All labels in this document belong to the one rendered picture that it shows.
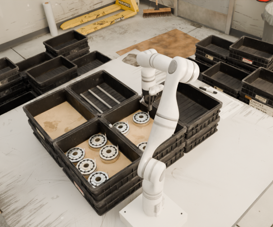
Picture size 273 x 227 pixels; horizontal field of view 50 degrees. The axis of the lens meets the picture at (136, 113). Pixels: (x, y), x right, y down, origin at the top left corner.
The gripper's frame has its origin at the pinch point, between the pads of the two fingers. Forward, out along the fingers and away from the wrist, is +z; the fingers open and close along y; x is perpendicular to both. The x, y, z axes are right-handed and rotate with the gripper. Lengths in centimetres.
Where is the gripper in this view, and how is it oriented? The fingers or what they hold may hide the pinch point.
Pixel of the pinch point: (149, 106)
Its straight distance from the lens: 162.5
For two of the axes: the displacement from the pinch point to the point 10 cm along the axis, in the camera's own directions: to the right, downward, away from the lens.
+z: 0.6, 7.5, 6.6
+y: -7.8, 4.5, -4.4
